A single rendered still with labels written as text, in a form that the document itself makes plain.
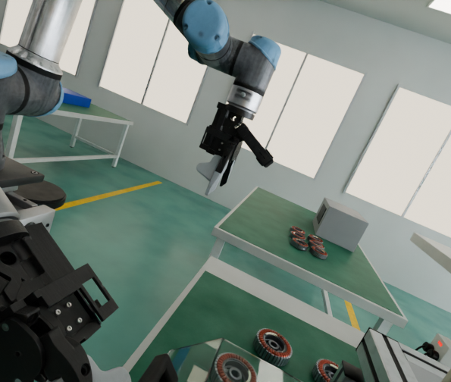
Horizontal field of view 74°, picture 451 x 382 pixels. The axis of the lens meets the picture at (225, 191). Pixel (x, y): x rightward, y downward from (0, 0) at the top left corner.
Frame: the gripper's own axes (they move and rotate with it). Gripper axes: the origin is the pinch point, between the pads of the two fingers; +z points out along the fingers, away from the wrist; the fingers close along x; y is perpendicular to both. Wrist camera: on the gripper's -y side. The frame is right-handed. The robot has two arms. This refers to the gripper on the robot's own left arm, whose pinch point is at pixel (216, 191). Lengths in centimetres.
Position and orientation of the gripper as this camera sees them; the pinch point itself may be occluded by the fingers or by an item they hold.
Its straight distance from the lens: 73.1
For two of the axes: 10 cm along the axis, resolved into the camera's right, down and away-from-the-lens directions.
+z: -3.8, 9.0, 2.2
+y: -9.0, -4.1, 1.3
